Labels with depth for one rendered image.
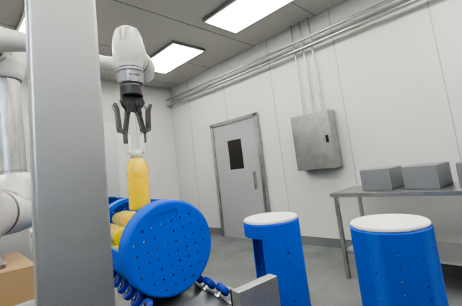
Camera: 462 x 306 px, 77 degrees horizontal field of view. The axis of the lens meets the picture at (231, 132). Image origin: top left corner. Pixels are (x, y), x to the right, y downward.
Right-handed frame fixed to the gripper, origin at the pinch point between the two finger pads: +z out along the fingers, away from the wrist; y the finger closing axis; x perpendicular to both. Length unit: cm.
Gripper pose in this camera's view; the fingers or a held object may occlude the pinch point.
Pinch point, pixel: (135, 144)
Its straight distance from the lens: 103.7
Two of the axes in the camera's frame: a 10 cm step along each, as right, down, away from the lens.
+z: 1.1, 9.9, -1.1
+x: -5.8, 1.6, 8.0
